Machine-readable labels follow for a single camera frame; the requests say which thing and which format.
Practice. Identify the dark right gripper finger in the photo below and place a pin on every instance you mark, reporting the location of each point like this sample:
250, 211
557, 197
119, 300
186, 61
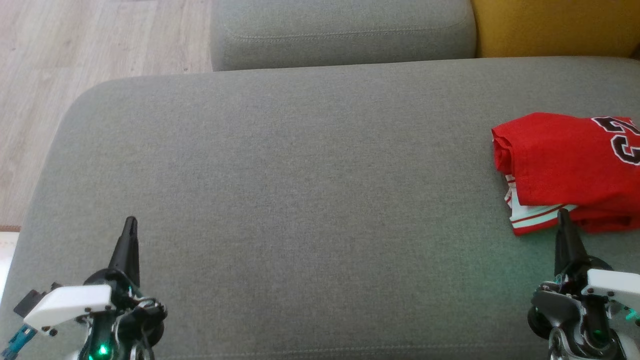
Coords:
576, 257
561, 250

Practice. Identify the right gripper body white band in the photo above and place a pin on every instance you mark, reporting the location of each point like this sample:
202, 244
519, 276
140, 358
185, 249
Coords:
610, 290

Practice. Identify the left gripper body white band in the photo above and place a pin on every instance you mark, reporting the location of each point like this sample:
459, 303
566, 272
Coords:
70, 302

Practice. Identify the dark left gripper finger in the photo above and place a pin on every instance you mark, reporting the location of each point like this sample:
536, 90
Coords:
133, 255
121, 255

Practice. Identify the red jersey white sleeves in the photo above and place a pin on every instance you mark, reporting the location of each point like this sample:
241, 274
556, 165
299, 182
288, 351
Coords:
555, 155

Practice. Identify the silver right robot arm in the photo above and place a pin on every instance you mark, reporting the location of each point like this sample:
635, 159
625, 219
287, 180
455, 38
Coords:
631, 350

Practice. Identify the white rug brown edge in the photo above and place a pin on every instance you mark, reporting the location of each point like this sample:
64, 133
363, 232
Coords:
6, 260

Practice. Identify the grey fabric sofa seat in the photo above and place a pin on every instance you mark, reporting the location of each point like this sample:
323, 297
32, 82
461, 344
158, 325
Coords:
300, 200

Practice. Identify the mustard yellow cushion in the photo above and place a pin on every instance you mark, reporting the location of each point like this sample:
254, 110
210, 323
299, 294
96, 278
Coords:
555, 25

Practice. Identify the grey sofa back cushion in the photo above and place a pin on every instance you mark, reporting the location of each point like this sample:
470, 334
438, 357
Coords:
340, 30

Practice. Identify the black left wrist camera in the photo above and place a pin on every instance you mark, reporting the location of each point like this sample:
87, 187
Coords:
32, 300

